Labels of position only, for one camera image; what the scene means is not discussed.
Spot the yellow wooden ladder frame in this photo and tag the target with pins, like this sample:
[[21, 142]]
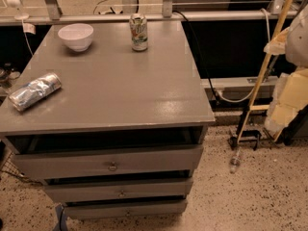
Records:
[[280, 7]]

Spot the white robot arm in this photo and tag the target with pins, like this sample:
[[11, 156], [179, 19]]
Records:
[[296, 48]]

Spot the white ceramic bowl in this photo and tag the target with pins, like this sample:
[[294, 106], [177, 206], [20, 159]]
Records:
[[77, 37]]

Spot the top grey drawer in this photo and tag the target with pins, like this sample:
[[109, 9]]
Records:
[[108, 162]]

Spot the clear plastic bottle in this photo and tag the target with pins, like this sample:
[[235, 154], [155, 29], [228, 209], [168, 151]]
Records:
[[235, 161]]

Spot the grey drawer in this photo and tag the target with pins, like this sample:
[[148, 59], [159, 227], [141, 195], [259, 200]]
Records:
[[119, 190], [108, 162], [119, 210]]

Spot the middle grey drawer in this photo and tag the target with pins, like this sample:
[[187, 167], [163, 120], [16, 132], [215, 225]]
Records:
[[119, 190]]

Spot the bottom grey drawer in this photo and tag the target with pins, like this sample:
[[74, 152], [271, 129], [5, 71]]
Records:
[[119, 210]]

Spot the silver blue redbull can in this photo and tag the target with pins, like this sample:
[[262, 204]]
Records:
[[32, 92]]

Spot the white desk lamp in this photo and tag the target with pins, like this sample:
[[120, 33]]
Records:
[[17, 4]]

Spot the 7up soda can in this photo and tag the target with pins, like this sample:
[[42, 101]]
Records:
[[138, 28]]

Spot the metal railing frame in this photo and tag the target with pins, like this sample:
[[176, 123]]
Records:
[[64, 11]]

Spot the grey drawer cabinet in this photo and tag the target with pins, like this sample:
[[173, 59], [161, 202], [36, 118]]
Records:
[[113, 98]]

